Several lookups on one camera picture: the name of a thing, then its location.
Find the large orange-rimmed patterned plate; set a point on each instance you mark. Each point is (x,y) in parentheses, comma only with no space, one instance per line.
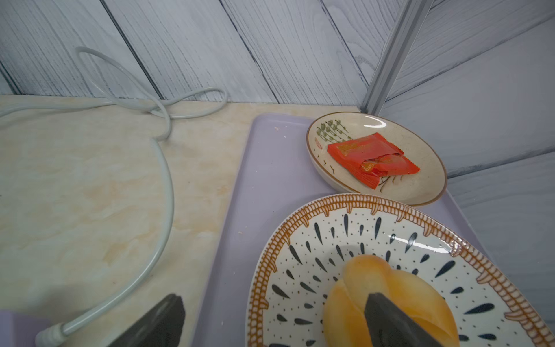
(519,323)

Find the right aluminium frame post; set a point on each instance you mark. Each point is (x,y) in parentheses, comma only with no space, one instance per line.
(408,24)

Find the lavender plastic tray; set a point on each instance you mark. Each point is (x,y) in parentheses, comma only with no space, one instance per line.
(275,180)

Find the yellow braided bread bun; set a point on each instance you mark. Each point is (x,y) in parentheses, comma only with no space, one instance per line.
(343,316)

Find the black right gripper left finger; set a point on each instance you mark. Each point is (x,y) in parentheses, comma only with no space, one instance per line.
(161,326)

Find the red snack packet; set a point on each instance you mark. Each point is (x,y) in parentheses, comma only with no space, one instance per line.
(370,158)

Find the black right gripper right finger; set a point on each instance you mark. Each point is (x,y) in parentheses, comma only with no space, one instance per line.
(390,326)

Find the purple power strip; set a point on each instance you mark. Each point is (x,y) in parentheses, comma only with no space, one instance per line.
(18,330)

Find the small beige floral plate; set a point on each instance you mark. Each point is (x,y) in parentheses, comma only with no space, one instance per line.
(421,188)

